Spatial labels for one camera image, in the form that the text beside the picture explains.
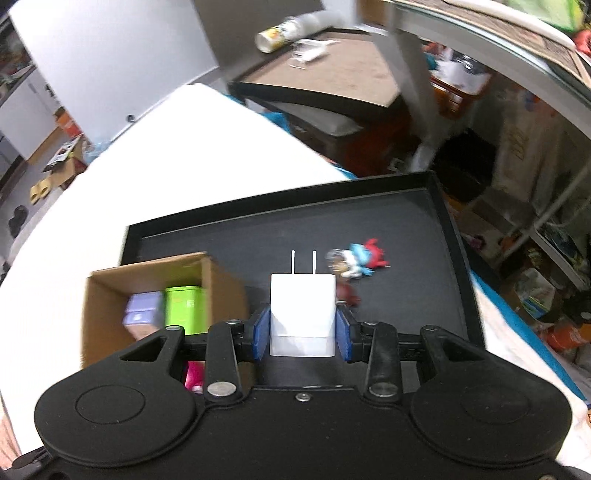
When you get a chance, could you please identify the blue bed sheet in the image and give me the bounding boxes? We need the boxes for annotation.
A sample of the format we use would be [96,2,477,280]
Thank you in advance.
[478,272,589,407]

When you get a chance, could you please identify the brown figurine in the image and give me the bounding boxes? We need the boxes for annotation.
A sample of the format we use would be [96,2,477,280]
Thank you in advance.
[336,279,361,308]

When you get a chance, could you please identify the white cabinet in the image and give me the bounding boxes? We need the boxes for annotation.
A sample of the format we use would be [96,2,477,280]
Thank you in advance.
[0,65,61,185]

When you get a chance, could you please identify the white roll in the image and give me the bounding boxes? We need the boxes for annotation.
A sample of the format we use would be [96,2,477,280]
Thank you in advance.
[443,0,513,10]

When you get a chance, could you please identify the blue and red figurine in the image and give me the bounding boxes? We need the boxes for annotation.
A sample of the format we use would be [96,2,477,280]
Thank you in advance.
[325,239,392,280]

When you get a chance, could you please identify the white face mask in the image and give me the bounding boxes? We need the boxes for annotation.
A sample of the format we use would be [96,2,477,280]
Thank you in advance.
[290,38,341,69]

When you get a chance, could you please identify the black-rimmed brown tray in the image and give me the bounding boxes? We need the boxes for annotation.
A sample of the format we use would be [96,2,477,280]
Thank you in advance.
[228,28,414,139]

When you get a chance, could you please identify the black bag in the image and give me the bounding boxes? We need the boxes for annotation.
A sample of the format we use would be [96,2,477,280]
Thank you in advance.
[431,129,502,204]

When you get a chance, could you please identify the green box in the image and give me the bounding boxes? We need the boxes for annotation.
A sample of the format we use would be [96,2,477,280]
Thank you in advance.
[164,286,206,335]

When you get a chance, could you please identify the patterned desk mat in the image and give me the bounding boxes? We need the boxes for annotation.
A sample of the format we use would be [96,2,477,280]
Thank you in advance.
[397,0,587,77]

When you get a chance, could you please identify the cardboard box with black lid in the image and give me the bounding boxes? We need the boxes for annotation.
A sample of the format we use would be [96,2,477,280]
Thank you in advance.
[41,136,88,190]

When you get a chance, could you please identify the white charger plug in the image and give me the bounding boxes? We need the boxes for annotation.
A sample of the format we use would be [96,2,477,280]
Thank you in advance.
[269,249,337,358]

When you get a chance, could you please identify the brown cardboard box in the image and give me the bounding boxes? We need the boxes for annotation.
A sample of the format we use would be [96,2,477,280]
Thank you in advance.
[82,251,252,372]

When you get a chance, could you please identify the green plastic bag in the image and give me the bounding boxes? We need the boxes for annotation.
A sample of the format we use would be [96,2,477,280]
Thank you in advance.
[505,0,591,31]

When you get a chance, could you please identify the black tray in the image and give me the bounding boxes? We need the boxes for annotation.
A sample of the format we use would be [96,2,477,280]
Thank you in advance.
[121,171,485,388]

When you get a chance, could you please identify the beige patterned cloth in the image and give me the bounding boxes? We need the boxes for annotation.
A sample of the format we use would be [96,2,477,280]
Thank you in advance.
[489,74,583,213]

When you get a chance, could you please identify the orange box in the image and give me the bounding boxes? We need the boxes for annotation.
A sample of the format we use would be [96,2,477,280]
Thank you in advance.
[54,108,81,139]

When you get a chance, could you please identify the purple box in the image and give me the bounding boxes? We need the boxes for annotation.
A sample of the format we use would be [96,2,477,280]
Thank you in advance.
[124,292,167,340]

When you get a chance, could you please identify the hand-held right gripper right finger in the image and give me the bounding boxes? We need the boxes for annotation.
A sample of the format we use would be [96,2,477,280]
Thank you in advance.
[336,308,485,398]

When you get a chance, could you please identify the colourful printed packet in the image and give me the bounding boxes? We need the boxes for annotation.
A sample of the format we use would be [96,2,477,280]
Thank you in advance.
[515,268,561,319]

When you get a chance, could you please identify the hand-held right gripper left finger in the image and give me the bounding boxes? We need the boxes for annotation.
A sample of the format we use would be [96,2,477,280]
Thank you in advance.
[117,307,271,398]

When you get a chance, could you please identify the pink figurine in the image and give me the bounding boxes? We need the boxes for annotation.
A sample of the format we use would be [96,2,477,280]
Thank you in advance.
[184,361,206,393]

